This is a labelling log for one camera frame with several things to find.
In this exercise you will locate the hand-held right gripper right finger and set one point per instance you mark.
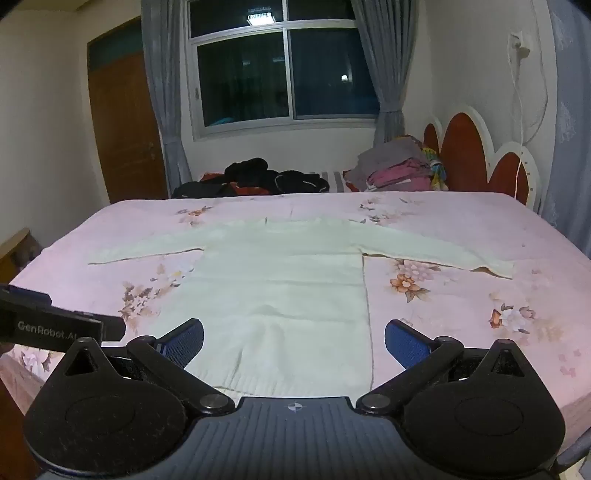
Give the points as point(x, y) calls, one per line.
point(406, 342)

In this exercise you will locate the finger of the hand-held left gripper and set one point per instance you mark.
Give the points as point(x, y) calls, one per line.
point(113, 328)

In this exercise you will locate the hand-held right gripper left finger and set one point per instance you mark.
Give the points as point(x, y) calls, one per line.
point(184, 342)

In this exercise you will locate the white knit sweater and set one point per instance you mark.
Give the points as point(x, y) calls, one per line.
point(286, 286)

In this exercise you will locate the pile of folded clothes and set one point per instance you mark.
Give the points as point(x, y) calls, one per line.
point(397, 168)

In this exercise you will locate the pile of dark clothes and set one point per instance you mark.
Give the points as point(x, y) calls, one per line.
point(258, 177)

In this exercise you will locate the wooden bedside furniture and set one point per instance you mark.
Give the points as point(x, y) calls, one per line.
point(18, 249)

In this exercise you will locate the pink floral bed sheet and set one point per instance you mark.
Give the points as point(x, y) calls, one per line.
point(461, 230)

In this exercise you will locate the striped cloth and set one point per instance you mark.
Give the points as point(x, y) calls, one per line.
point(334, 181)

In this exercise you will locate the red and white headboard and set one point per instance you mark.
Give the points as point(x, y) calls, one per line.
point(466, 152)

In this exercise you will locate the brown wooden door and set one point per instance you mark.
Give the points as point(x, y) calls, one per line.
point(124, 124)

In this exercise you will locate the grey curtain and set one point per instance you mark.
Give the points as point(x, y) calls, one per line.
point(390, 69)
point(164, 92)

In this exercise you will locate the sliding glass window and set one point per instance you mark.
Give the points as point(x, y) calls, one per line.
point(281, 69)

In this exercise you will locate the blue patterned wall hanging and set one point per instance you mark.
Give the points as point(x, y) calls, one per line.
point(570, 138)

